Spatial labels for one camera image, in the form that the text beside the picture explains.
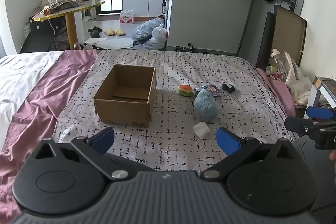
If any white duvet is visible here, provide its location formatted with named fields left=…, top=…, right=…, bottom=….
left=0, top=52, right=62, bottom=143

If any white plastic bag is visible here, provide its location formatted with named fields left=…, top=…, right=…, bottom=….
left=152, top=23, right=168, bottom=43

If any brown cloth on table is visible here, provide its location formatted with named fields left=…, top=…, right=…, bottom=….
left=50, top=0, right=84, bottom=11

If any brown board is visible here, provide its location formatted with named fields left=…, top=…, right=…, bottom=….
left=273, top=5, right=307, bottom=67

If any white small packet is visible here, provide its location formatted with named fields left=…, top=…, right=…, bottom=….
left=193, top=122, right=210, bottom=139

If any white stool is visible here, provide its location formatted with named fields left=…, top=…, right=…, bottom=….
left=304, top=76, right=336, bottom=119

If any pair of shoes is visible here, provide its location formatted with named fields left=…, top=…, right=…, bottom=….
left=175, top=43, right=197, bottom=52

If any pink blanket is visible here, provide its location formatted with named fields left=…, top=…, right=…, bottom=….
left=0, top=50, right=101, bottom=214

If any clear plastic bag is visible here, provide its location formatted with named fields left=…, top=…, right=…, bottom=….
left=143, top=39, right=166, bottom=51

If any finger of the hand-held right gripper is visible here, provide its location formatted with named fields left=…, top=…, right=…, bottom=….
left=284, top=116, right=319, bottom=135
left=306, top=106, right=336, bottom=121

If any pack of water bottles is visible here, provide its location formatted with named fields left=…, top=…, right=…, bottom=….
left=119, top=10, right=135, bottom=24

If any blue fluffy plush toy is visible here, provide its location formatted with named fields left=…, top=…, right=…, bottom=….
left=194, top=88, right=218, bottom=123

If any black low bench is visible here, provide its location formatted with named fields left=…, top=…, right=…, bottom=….
left=20, top=14, right=69, bottom=54

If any clear bottle with white cap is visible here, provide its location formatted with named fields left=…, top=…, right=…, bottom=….
left=271, top=49, right=289, bottom=80

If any grey plastic bag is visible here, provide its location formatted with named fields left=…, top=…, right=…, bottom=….
left=133, top=19, right=164, bottom=41

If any round table with wooden leg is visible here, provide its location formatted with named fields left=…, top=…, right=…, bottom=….
left=33, top=0, right=105, bottom=50

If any person's grey trouser leg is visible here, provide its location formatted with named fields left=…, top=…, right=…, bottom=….
left=291, top=139, right=336, bottom=214

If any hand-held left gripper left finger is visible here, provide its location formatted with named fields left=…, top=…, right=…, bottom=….
left=33, top=127, right=137, bottom=181

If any white floor mat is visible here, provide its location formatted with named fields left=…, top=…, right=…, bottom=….
left=84, top=38, right=134, bottom=50

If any crumpled translucent plastic bag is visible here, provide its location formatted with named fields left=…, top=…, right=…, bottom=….
left=285, top=52, right=313, bottom=105

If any brown cardboard box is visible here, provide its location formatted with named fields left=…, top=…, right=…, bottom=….
left=93, top=64, right=157, bottom=128

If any small pink bottle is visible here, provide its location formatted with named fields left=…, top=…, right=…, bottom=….
left=266, top=65, right=280, bottom=78

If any burger plush toy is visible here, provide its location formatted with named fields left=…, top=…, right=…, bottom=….
left=178, top=84, right=194, bottom=97

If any colourful plastic packet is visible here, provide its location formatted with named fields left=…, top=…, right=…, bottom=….
left=193, top=85, right=223, bottom=97

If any pink bed sheet edge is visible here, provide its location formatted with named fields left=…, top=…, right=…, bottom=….
left=255, top=68, right=296, bottom=117

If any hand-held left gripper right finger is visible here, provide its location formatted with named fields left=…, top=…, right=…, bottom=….
left=201, top=127, right=297, bottom=181

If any black board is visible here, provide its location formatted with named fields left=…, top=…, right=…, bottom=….
left=256, top=11, right=275, bottom=71

